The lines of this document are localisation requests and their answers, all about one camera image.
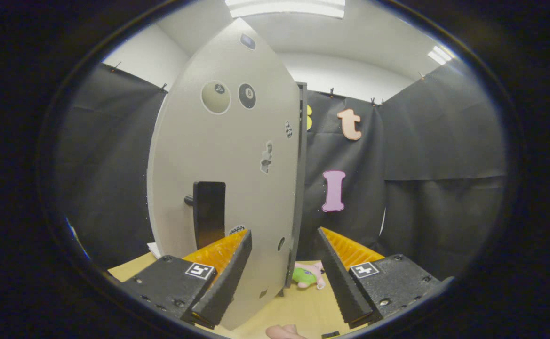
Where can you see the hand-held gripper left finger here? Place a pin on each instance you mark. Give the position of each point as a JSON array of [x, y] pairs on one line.
[[225, 282]]

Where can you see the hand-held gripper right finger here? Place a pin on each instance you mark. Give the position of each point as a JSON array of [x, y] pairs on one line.
[[338, 278]]

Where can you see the grey shoe cabinet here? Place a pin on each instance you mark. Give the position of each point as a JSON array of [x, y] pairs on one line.
[[301, 188]]

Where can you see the grey shoe cabinet door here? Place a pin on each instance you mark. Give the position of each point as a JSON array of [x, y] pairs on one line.
[[227, 141]]

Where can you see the green pink plush toy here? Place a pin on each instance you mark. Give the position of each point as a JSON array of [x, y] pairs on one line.
[[305, 275]]

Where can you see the black backdrop cloth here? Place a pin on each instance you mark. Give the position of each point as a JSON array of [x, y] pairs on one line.
[[434, 141]]

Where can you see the ceiling light panel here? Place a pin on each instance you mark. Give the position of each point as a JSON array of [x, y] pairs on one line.
[[441, 55], [286, 7]]

